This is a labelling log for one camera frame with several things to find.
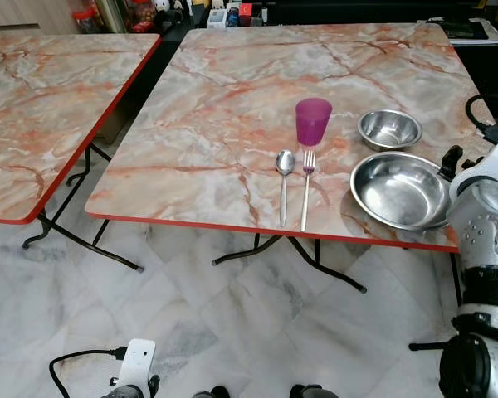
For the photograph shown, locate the black left robot foot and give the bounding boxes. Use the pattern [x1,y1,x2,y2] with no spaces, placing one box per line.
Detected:
[191,386,231,398]

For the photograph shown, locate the black robot foot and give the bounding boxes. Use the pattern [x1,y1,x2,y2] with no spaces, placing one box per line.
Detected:
[289,384,339,398]
[191,386,231,398]

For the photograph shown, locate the large steel bowl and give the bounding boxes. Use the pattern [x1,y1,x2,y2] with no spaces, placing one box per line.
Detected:
[349,152,452,231]

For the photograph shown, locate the small steel bowl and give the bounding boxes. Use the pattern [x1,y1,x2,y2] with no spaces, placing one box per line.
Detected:
[357,109,423,151]

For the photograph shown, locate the black book on papers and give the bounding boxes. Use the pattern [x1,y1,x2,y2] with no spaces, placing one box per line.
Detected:
[427,17,498,46]

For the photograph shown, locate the purple plastic cup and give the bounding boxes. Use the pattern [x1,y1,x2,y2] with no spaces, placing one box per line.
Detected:
[295,98,334,148]

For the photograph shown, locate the steel fork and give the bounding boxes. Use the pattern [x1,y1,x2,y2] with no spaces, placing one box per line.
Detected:
[300,148,317,233]

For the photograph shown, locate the black right robot foot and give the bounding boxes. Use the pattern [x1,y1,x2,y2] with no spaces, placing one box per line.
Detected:
[289,384,339,398]

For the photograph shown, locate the steel spoon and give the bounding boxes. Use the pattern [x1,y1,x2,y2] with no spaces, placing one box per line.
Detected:
[275,149,296,228]

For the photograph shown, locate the black low cabinet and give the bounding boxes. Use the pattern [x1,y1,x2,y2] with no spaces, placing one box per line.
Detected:
[266,0,498,26]

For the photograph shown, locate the marble pattern folding table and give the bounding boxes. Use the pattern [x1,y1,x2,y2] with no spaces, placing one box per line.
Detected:
[85,23,498,351]

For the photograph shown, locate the small white box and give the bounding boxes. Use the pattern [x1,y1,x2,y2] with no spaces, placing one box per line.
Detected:
[207,7,230,29]

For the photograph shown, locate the marble folding table red edge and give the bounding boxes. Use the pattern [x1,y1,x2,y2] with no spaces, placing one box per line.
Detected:
[0,32,161,273]

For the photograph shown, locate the red packaged goods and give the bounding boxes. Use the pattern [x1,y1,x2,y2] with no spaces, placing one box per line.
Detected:
[129,0,159,32]

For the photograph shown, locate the red lid snack jar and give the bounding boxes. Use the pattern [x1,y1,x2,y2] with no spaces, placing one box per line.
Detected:
[71,2,105,33]

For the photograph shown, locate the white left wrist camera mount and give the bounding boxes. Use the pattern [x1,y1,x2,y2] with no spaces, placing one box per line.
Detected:
[116,338,157,396]

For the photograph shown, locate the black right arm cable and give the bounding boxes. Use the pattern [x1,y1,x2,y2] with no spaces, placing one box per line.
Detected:
[466,94,498,143]

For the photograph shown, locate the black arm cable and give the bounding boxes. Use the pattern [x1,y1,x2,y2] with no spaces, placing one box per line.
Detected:
[466,94,498,143]
[49,347,129,398]

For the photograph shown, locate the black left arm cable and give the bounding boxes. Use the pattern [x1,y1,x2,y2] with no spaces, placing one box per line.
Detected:
[49,347,129,398]

